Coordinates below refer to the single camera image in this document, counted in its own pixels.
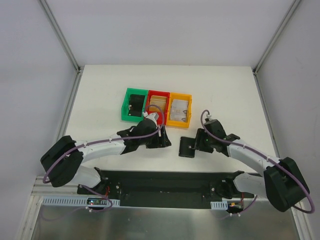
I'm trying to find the left white cable duct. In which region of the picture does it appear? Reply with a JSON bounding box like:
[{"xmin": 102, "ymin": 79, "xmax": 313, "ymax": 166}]
[{"xmin": 42, "ymin": 196, "xmax": 121, "ymax": 208}]

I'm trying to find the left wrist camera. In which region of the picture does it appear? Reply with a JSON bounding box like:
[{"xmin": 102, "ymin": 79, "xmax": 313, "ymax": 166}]
[{"xmin": 142, "ymin": 111, "xmax": 159, "ymax": 125}]

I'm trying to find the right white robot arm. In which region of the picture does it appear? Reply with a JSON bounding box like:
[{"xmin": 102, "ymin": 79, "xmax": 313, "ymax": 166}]
[{"xmin": 195, "ymin": 118, "xmax": 315, "ymax": 214}]

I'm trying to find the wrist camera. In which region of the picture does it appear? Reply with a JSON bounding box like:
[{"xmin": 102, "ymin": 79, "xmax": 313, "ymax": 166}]
[
  {"xmin": 142, "ymin": 111, "xmax": 159, "ymax": 125},
  {"xmin": 204, "ymin": 113, "xmax": 213, "ymax": 123}
]

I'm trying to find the right white cable duct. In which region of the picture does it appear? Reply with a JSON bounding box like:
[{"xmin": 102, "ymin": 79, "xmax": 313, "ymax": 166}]
[{"xmin": 210, "ymin": 200, "xmax": 228, "ymax": 211}]

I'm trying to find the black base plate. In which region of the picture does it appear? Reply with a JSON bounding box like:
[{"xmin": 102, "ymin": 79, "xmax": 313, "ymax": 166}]
[{"xmin": 76, "ymin": 169, "xmax": 258, "ymax": 210}]

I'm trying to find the black card holder wallet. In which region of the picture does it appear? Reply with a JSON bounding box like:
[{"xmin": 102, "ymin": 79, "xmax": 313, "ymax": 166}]
[{"xmin": 178, "ymin": 136, "xmax": 196, "ymax": 158}]

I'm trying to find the left aluminium frame post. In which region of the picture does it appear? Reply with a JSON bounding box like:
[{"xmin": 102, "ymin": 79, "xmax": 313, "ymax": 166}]
[{"xmin": 37, "ymin": 0, "xmax": 85, "ymax": 73}]

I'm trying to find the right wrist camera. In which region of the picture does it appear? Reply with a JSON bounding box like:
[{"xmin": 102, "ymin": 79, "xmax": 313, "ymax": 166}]
[{"xmin": 204, "ymin": 113, "xmax": 213, "ymax": 123}]

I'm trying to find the silver VIP cards stack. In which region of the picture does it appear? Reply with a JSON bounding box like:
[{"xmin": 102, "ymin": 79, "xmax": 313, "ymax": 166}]
[{"xmin": 169, "ymin": 99, "xmax": 189, "ymax": 122}]

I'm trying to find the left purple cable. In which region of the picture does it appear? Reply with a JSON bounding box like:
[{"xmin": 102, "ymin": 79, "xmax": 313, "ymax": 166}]
[{"xmin": 42, "ymin": 104, "xmax": 166, "ymax": 185}]

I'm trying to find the gold cards stack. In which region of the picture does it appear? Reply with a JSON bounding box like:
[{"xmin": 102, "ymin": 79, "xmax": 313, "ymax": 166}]
[{"xmin": 149, "ymin": 95, "xmax": 167, "ymax": 112}]

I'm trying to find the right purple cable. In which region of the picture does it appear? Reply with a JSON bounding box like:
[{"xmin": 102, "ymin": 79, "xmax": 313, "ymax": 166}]
[{"xmin": 200, "ymin": 109, "xmax": 316, "ymax": 215}]

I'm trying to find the purple cable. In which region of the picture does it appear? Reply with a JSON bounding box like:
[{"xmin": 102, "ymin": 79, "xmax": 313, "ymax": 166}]
[
  {"xmin": 200, "ymin": 109, "xmax": 316, "ymax": 215},
  {"xmin": 42, "ymin": 104, "xmax": 166, "ymax": 185}
]

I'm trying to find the green plastic bin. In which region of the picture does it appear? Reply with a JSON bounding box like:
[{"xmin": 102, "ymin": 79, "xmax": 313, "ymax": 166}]
[{"xmin": 121, "ymin": 88, "xmax": 148, "ymax": 123}]

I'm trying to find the yellow plastic bin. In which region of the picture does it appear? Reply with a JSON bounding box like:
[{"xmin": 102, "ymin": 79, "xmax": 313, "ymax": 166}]
[{"xmin": 166, "ymin": 92, "xmax": 192, "ymax": 129}]

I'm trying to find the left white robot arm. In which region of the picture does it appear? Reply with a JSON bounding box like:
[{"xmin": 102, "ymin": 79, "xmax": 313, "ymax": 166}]
[{"xmin": 40, "ymin": 118, "xmax": 172, "ymax": 195}]

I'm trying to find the aluminium frame post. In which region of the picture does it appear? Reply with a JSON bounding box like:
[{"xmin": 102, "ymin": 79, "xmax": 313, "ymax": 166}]
[
  {"xmin": 37, "ymin": 0, "xmax": 85, "ymax": 73},
  {"xmin": 252, "ymin": 0, "xmax": 303, "ymax": 75}
]

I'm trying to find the right aluminium frame post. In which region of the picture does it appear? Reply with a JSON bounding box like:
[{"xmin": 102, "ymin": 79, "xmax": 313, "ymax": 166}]
[{"xmin": 252, "ymin": 0, "xmax": 303, "ymax": 75}]

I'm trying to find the white cable duct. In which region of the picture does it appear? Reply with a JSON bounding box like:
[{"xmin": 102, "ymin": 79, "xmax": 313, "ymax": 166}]
[
  {"xmin": 42, "ymin": 196, "xmax": 121, "ymax": 208},
  {"xmin": 210, "ymin": 200, "xmax": 228, "ymax": 211}
]

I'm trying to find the red plastic bin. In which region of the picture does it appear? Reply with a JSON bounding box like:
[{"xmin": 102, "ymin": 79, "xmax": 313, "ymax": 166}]
[{"xmin": 145, "ymin": 90, "xmax": 170, "ymax": 125}]

